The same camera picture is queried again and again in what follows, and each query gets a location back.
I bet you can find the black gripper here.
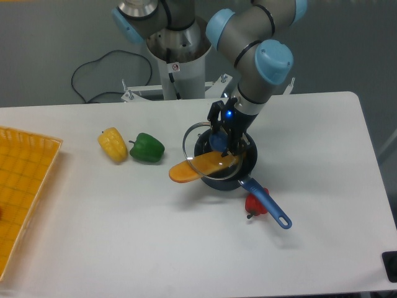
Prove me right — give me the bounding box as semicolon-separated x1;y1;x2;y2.
207;97;256;157

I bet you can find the glass pot lid blue knob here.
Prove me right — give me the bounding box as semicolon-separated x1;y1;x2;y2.
182;122;245;181

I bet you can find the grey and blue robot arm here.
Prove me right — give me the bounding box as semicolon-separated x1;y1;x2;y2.
112;1;307;155

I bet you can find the orange bread loaf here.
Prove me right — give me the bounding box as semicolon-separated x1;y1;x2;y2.
169;151;243;183

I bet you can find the dark blue saucepan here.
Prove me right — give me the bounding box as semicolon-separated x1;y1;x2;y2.
193;129;292;229

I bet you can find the red toy pepper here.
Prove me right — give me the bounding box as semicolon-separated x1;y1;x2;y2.
244;194;268;219

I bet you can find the green toy pepper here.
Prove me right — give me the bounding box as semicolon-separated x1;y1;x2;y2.
129;132;165;163

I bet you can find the yellow toy corn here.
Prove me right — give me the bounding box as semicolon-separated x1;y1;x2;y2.
97;127;128;163

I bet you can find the yellow plastic basket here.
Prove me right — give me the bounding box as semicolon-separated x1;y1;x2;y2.
1;126;63;280

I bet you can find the black corner object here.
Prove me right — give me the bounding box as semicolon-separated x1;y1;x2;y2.
381;251;397;283

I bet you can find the black cable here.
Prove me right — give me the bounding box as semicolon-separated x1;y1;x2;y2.
71;50;153;104

